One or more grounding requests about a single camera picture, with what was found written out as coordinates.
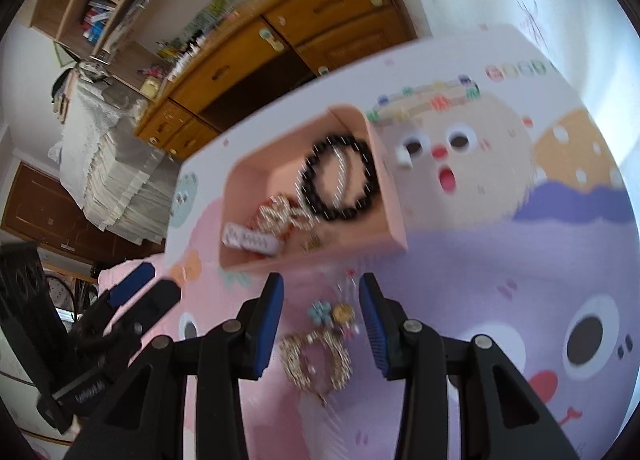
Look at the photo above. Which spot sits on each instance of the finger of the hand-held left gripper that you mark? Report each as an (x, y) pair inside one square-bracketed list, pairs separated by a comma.
[(157, 300), (132, 282)]

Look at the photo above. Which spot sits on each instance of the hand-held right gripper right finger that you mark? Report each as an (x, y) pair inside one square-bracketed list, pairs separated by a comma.
[(372, 330)]

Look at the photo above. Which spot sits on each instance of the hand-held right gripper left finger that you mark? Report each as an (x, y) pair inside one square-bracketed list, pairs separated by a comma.
[(267, 330)]

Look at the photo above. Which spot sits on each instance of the pink plastic tray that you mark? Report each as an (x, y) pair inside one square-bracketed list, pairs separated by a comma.
[(250, 185)]

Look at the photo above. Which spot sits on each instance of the round gold earring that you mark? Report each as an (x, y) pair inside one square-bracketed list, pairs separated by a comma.
[(344, 312)]

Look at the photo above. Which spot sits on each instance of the blue flower earring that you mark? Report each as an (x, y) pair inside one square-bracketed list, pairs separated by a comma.
[(320, 313)]

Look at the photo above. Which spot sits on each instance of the white hair clip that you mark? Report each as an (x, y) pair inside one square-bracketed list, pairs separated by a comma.
[(250, 240)]

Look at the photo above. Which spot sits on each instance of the small gold clip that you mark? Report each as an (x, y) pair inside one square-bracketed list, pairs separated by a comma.
[(311, 243)]

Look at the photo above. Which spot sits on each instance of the brown wooden door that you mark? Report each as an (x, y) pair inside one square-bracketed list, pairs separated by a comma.
[(45, 215)]

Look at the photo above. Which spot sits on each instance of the bed with white lace cover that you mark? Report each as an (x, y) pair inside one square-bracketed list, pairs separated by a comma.
[(110, 150)]

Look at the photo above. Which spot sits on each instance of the cartoon printed mat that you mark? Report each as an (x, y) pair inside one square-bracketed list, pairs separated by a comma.
[(500, 250)]

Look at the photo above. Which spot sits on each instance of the row of small bottles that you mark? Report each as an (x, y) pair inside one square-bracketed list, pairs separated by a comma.
[(192, 47)]

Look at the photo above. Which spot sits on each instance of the wooden cabinet with drawers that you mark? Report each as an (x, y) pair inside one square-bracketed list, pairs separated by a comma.
[(320, 5)]

